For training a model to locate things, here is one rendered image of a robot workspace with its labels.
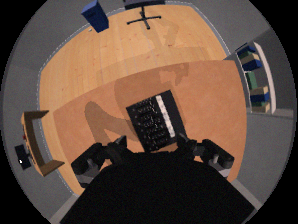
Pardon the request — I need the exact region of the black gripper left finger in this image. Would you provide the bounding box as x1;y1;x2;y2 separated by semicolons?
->
71;135;145;188

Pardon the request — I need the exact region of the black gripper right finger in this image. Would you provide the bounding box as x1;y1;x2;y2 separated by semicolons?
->
165;134;235;179

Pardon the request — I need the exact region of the black lighting desk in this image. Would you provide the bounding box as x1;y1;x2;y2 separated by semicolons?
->
126;90;187;152

